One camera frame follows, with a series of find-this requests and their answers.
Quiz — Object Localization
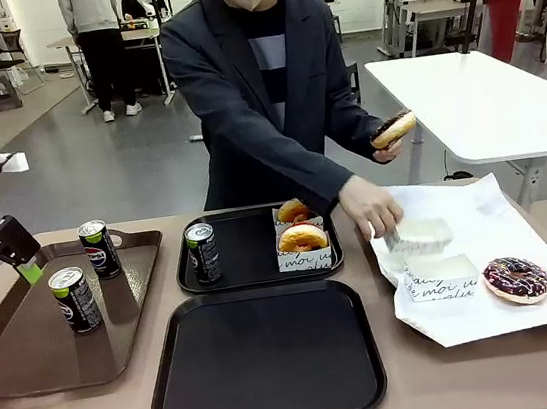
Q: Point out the white paper sheet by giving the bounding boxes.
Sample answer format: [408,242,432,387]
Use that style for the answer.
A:
[360,165,547,357]

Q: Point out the chocolate frosted donut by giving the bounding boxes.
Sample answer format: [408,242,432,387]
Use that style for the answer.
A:
[366,107,421,153]

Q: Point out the small black square tray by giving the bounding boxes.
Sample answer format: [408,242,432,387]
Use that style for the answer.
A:
[168,195,347,299]

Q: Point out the person's left forearm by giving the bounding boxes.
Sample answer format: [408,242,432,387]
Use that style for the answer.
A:
[328,93,391,153]

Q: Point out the person's right hand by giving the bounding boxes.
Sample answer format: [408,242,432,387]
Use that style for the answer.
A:
[335,169,409,246]

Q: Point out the white side table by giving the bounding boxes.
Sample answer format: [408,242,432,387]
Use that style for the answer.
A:
[363,37,547,180]

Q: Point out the person's right forearm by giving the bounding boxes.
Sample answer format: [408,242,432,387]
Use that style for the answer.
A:
[237,113,362,222]

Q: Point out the brown plastic tray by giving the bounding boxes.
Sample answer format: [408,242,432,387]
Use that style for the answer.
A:
[0,217,183,401]

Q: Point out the chocolate sprinkled donut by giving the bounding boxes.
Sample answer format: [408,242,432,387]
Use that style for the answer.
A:
[479,250,547,311]

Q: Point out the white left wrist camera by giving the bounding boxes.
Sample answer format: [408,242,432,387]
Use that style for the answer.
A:
[0,149,31,176]

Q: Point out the person in gray sweater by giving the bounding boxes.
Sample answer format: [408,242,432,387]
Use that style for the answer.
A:
[56,0,145,128]

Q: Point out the large black square tray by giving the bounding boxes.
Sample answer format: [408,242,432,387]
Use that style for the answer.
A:
[136,271,393,409]

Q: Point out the background desk with white legs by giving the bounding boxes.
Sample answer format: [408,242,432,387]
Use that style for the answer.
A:
[45,20,180,120]

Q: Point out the person in dark blazer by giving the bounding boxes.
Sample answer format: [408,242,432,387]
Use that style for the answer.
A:
[154,0,409,237]

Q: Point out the black pepsi can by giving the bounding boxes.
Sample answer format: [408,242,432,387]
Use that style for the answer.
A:
[181,220,225,288]
[45,263,107,339]
[75,216,126,283]

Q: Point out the black floor cable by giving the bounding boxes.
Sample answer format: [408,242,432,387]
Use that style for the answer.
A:
[439,145,474,184]

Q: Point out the glazed plain donut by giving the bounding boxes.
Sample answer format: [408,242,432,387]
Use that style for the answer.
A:
[274,195,316,229]
[274,220,332,257]

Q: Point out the person's left hand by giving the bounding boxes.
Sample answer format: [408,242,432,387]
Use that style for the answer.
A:
[370,138,406,166]

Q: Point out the background white workbench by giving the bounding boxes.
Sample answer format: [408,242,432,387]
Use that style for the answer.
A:
[370,0,492,63]

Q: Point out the gray step stool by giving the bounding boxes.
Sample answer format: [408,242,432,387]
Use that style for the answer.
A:
[0,67,26,112]

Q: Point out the black office chair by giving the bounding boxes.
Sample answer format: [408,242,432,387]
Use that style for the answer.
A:
[0,24,46,98]

